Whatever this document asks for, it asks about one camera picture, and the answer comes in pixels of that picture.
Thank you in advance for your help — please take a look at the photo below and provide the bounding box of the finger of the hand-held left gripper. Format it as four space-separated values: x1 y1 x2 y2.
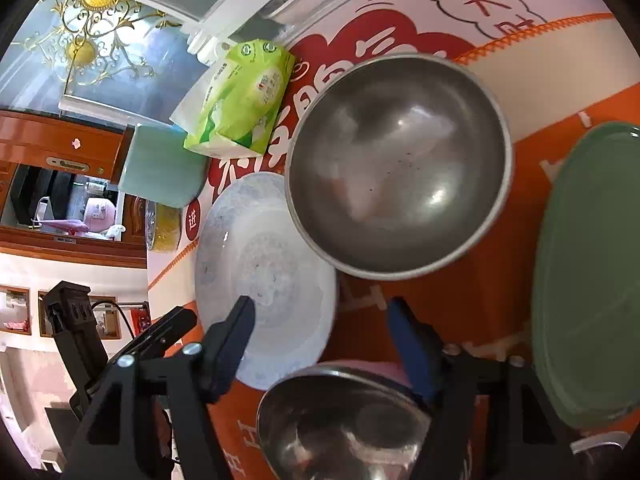
106 306 199 363

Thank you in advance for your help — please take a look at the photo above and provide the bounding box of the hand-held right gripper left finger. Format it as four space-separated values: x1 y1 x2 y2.
62 295 258 480

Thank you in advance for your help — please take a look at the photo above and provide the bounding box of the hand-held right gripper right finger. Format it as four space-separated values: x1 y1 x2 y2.
387 297 576 480

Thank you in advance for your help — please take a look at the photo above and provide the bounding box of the white plate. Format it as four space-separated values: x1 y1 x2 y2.
194 172 338 391

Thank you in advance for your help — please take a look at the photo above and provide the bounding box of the steel bowl with pink outside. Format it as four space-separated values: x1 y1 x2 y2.
256 359 436 480

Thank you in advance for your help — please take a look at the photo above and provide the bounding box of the large steel bowl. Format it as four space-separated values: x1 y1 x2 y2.
284 54 513 281

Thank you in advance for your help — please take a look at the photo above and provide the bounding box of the green plate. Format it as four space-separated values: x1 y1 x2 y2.
531 122 640 428

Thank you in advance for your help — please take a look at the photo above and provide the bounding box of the glass jar with yellow contents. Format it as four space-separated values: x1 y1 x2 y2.
145 199 182 253

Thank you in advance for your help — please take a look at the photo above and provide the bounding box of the pink appliance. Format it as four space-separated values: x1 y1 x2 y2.
82 197 119 234

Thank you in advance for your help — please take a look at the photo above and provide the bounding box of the mint green cup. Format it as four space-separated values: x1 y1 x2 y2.
117 124 211 209

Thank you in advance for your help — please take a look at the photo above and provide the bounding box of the wooden cabinet with opening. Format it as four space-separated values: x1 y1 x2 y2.
0 110 148 268

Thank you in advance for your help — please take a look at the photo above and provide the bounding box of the orange patterned blanket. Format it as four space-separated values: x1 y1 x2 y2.
147 12 640 480

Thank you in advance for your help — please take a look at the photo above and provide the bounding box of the green tissue pack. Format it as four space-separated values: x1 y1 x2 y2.
170 40 296 157

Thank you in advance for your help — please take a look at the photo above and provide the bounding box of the wooden wall frame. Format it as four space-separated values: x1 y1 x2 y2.
39 290 122 339
0 285 32 336

